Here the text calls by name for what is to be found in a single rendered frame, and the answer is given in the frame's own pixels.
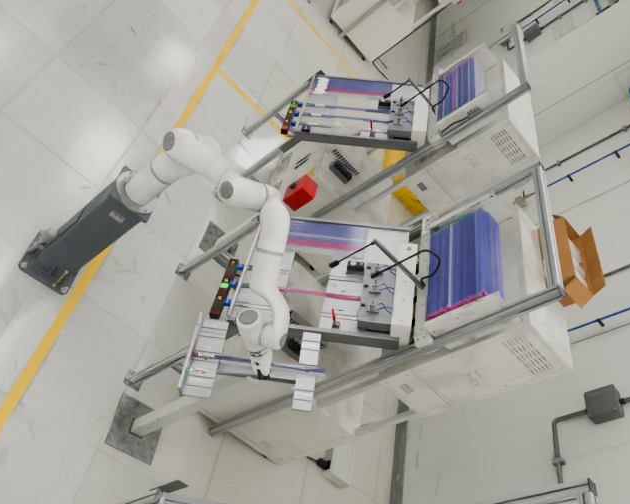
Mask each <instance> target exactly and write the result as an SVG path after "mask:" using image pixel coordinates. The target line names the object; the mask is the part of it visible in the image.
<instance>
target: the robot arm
mask: <svg viewBox="0 0 630 504"><path fill-rule="evenodd" d="M162 147H163V150H164V152H162V153H160V154H158V155H157V156H156V157H154V158H153V159H152V160H151V161H150V162H149V163H147V164H146V165H145V166H144V167H143V168H142V169H140V170H139V171H138V172H137V173H136V172H129V171H128V172H124V173H122V174H121V175H120V176H119V177H118V178H117V180H116V184H115V186H116V192H117V195H118V197H119V199H120V200H121V202H122V203H123V204H124V205H125V206H126V207H127V208H128V209H130V210H131V211H133V212H135V213H138V214H148V213H150V212H152V211H153V210H154V209H155V208H156V206H157V202H158V198H157V196H158V195H159V194H161V193H162V192H163V191H164V190H166V189H167V188H168V187H169V186H171V185H172V184H173V183H174V182H176V181H177V180H178V179H179V178H181V177H185V176H190V175H194V174H198V173H199V174H200V175H202V176H204V177H205V178H207V179H208V180H209V181H211V182H212V183H213V184H214V185H215V186H216V187H217V195H218V197H219V198H220V200H222V201H223V202H224V203H226V204H228V205H230V206H232V207H236V208H240V209H245V210H250V211H255V212H258V213H260V216H259V220H260V224H261V230H260V234H259V239H258V244H257V248H256V253H255V258H254V263H253V268H252V272H251V277H250V284H249V285H250V289H251V290H252V291H253V292H254V293H256V294H257V295H259V296H260V297H262V298H263V299H264V300H266V301H267V303H268V304H269V305H270V307H271V309H272V312H273V324H270V323H268V322H266V321H265V320H264V319H263V317H262V314H261V312H260V311H259V310H257V309H255V308H247V309H244V310H242V311H241V312H240V313H239V314H238V315H237V317H236V323H237V326H238V329H239V332H240V335H241V338H242V342H243V345H244V349H245V350H246V352H247V353H248V354H249V355H250V359H251V364H252V368H253V371H254V373H255V375H257V372H258V379H259V380H262V379H263V380H267V379H270V375H269V371H271V369H270V366H271V361H272V350H271V349H274V350H279V349H281V348H282V347H283V345H284V343H285V341H286V337H287V332H288V327H289V320H290V314H289V309H288V305H287V303H286V301H285V299H284V297H283V296H282V294H281V293H280V291H279V289H278V287H277V282H278V277H279V273H280V269H281V264H282V260H283V256H284V251H285V247H286V242H287V238H288V233H289V229H290V216H289V213H288V211H287V209H286V207H285V206H284V205H283V204H282V202H281V193H280V192H279V191H278V190H277V189H276V188H274V187H272V186H270V185H267V184H264V183H260V182H256V181H252V180H249V179H246V178H244V177H241V176H240V172H239V169H238V168H237V167H236V165H234V164H233V163H232V162H231V161H229V160H228V159H227V158H225V157H224V156H222V155H221V147H220V145H219V143H218V142H217V141H216V140H215V139H213V138H211V137H209V136H206V135H203V134H200V133H196V132H193V131H190V130H187V129H183V128H173V129H171V130H169V131H168V132H167V133H166V134H165V135H164V137H163V141H162Z"/></svg>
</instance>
